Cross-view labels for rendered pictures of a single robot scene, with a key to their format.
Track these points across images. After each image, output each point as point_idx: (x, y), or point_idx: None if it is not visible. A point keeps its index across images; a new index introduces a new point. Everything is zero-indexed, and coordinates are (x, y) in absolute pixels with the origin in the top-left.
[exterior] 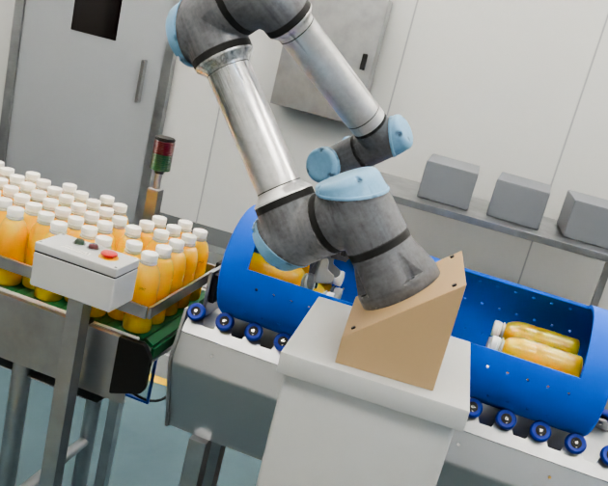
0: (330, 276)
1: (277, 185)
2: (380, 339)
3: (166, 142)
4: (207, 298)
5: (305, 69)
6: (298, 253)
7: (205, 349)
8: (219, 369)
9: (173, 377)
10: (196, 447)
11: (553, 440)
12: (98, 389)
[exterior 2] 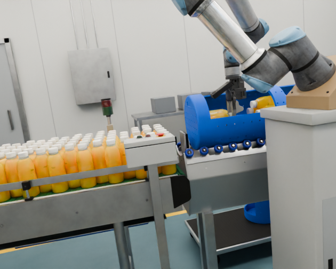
0: (241, 107)
1: (255, 50)
2: None
3: (108, 100)
4: (186, 147)
5: (234, 0)
6: (277, 77)
7: (201, 167)
8: (212, 172)
9: (191, 188)
10: (209, 216)
11: None
12: (168, 210)
